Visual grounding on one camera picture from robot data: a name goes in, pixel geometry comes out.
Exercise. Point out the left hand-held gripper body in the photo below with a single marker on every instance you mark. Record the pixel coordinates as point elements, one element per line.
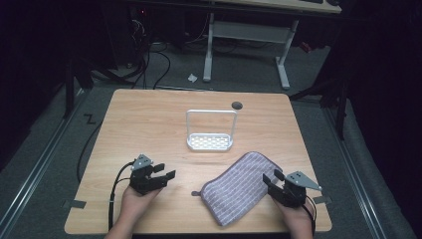
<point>143,181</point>

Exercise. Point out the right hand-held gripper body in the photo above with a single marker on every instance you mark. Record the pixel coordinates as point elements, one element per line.
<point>292,194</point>

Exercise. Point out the purple striped cloth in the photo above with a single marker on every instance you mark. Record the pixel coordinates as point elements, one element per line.
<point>237,189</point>

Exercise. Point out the person's right hand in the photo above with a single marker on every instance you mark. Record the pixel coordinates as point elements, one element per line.
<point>298,217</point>

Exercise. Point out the person's left hand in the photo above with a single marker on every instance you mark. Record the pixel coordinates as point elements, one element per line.
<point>134,205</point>

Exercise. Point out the grey tape strip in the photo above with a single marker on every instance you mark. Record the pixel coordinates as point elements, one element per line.
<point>322,199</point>
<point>74,204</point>

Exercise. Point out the crumpled white paper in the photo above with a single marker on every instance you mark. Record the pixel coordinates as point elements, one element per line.
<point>192,78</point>

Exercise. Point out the black metal stand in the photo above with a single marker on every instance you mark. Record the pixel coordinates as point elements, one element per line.
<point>338,99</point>
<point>71,86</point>

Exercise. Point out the small red object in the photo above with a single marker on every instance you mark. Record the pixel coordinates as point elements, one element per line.
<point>306,47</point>

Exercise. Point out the black computer tower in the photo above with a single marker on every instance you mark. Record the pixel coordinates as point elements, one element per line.
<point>137,36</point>

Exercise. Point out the metal floor rail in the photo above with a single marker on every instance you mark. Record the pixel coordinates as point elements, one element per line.
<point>36,166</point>
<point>356,176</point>

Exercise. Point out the white metal desk frame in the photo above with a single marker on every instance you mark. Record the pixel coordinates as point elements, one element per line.
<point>247,31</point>

